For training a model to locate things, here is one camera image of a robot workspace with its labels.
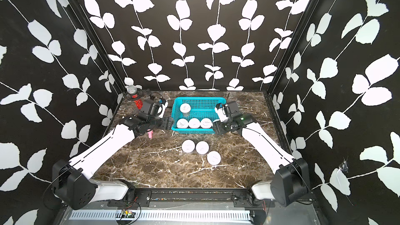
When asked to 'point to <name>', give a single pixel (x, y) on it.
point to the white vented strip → (196, 215)
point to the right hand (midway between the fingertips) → (217, 122)
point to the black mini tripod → (147, 93)
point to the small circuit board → (127, 214)
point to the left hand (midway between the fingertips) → (167, 116)
